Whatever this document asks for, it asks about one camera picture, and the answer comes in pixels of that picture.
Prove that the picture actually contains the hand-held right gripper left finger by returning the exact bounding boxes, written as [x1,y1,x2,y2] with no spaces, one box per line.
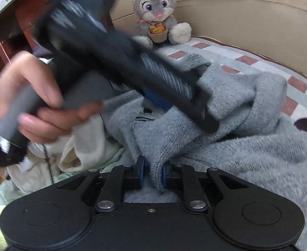
[57,159,146,213]

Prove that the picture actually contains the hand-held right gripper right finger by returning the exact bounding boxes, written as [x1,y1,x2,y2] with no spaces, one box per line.
[161,163,250,212]

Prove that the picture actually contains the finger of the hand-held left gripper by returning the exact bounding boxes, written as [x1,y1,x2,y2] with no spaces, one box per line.
[142,89,174,113]
[187,84,220,133]

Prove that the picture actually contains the grey fuzzy sweater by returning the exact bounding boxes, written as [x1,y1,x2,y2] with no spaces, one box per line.
[101,54,307,251]

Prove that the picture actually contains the person's left hand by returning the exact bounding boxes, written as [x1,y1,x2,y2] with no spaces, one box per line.
[0,51,103,146]

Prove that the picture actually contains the beige bedside cabinet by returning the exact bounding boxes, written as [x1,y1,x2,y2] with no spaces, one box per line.
[110,0,144,36]

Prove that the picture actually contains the cream cloth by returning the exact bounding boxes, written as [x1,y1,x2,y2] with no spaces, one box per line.
[6,115,123,194]

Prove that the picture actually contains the grey plush bunny toy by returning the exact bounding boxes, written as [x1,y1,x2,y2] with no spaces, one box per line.
[132,0,192,49]

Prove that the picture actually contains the checked bed blanket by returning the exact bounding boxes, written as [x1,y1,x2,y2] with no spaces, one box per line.
[133,35,307,160]

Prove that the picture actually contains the red-brown wooden furniture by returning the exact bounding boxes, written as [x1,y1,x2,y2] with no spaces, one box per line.
[0,0,113,70]

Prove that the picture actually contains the beige padded headboard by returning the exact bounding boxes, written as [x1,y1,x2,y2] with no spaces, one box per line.
[112,0,307,89]

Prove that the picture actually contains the thin black cable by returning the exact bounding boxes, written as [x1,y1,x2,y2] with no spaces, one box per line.
[42,144,55,187]

